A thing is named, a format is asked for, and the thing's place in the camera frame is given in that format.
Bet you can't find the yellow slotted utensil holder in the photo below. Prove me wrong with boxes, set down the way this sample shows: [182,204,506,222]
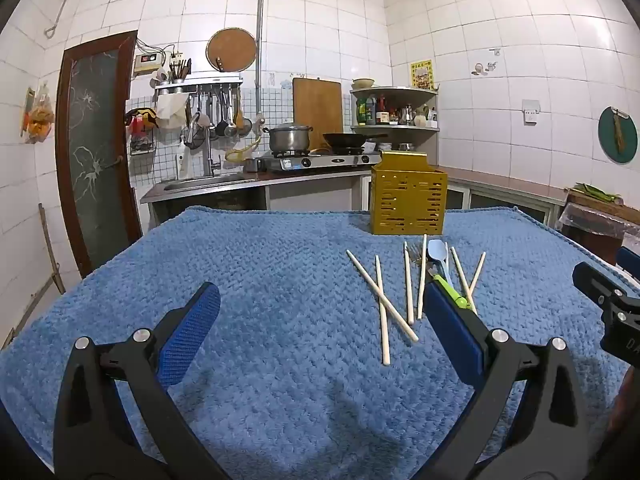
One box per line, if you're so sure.
[370,150,448,236]

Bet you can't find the brown door with frosted glass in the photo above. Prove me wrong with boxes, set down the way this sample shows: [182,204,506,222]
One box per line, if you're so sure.
[55,30,144,279]

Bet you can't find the white electrical box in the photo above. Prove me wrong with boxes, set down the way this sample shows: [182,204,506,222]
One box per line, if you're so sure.
[132,52,166,77]

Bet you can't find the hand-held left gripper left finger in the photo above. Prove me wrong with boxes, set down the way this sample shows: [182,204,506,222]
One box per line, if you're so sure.
[52,281,231,480]

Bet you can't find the kitchen counter cabinet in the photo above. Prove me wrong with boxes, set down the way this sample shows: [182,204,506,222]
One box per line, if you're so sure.
[140,162,569,233]

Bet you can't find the yellow black hanging gloves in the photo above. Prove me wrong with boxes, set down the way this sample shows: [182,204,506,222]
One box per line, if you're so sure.
[125,107,160,136]

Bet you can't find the orange hanging bag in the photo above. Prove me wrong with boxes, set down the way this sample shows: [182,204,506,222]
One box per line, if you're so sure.
[21,85,55,144]

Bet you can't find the group of wooden chopsticks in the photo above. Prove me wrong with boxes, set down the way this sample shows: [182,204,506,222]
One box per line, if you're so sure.
[346,233,487,367]

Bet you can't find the yellow hose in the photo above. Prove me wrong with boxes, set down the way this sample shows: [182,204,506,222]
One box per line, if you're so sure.
[224,135,262,164]

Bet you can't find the rectangular wooden cutting board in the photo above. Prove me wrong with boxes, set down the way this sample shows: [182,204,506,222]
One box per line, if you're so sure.
[292,77,345,149]

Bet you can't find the row of condiment bottles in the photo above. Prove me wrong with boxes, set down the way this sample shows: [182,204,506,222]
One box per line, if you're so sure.
[356,95,438,127]

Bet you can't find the steel cooking pot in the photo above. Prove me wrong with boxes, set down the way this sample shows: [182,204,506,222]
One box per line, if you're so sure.
[262,122,314,156]

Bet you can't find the light blue plastic spoon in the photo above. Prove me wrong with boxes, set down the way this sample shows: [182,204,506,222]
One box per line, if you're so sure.
[427,239,456,288]

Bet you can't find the green round wall board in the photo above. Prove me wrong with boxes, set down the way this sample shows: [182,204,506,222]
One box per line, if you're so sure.
[598,106,639,165]

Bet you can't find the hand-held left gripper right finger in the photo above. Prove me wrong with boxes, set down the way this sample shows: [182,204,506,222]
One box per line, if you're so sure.
[422,276,592,480]

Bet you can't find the grey wall pipe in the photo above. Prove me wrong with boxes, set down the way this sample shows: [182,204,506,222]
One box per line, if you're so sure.
[44,0,266,117]

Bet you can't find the steel sink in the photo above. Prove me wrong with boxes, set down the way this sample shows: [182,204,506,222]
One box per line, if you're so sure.
[162,175,259,192]

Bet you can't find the steel faucet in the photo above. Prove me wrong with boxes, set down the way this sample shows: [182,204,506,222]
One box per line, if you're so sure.
[188,112,222,179]

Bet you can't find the steel corner shelf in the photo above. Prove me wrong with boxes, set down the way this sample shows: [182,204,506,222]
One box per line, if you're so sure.
[349,86,441,152]

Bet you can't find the wall stickers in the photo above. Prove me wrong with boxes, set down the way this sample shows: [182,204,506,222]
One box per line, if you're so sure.
[472,47,503,77]

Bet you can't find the green vegetables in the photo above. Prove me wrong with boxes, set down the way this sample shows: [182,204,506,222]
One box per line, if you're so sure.
[570,182,624,204]

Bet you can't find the white hanging cloth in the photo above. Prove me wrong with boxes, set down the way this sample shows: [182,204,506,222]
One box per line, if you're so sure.
[156,94,191,129]

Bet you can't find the plastic covered wooden table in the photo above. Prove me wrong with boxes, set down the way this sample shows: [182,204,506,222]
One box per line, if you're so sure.
[556,187,640,267]

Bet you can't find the row of hanging kitchen utensils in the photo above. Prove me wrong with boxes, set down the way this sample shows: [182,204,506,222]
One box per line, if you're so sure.
[181,85,254,150]

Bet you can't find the steel knife and chopstick cup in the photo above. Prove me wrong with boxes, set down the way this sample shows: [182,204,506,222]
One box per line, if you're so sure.
[168,57,192,84]

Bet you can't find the leaning wooden stick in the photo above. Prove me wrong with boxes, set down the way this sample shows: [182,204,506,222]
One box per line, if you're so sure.
[38,203,66,295]

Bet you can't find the blue knitted blanket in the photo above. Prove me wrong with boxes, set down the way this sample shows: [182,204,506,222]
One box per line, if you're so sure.
[0,205,640,480]

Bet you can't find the black wok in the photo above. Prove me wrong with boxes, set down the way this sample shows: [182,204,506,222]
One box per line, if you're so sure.
[322,131,389,154]

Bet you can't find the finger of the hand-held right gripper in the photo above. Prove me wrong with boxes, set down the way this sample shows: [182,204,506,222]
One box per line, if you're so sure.
[616,246,640,276]
[572,261,632,309]

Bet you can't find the yellow wall poster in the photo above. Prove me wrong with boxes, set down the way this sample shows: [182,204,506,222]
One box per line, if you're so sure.
[410,59,435,90]

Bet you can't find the steel gas stove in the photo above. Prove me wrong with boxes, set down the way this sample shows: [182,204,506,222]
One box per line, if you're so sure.
[257,150,384,174]

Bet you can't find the round wooden board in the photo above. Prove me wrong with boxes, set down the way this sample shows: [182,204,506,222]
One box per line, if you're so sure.
[206,28,259,74]

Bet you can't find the steel wall rack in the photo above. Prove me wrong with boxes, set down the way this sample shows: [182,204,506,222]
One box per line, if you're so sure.
[153,75,245,96]

